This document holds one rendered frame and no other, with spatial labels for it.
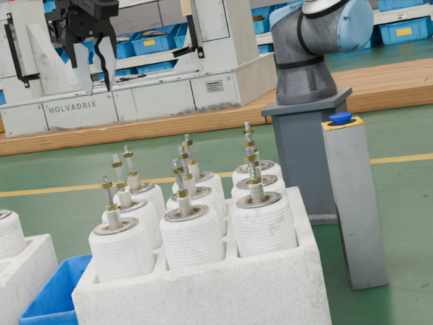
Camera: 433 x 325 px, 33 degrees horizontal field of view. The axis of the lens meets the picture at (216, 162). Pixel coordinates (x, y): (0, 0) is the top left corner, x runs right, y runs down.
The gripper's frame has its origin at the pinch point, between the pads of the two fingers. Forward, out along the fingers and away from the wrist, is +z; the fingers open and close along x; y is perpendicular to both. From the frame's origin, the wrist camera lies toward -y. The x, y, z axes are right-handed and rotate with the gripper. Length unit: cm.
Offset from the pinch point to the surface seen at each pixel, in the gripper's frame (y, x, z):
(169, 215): -14.3, 1.4, 21.8
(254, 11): 378, -396, 4
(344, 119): -22.9, -34.1, 15.0
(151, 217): -3.8, -1.8, 24.3
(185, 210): -16.8, 0.0, 21.2
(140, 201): -0.2, -2.4, 21.8
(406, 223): -10, -65, 47
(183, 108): 174, -145, 36
